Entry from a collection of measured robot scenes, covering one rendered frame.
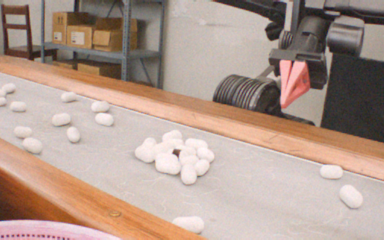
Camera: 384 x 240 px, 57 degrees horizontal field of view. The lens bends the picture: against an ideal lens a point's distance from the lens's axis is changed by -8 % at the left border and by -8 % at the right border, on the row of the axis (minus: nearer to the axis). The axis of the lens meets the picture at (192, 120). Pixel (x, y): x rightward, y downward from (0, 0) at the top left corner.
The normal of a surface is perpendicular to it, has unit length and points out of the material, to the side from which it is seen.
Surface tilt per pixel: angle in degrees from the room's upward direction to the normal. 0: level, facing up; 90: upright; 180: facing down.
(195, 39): 90
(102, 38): 80
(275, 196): 0
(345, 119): 86
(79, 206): 0
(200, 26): 90
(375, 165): 45
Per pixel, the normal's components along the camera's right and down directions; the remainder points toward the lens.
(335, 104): -0.56, 0.14
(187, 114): -0.35, -0.53
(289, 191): 0.07, -0.95
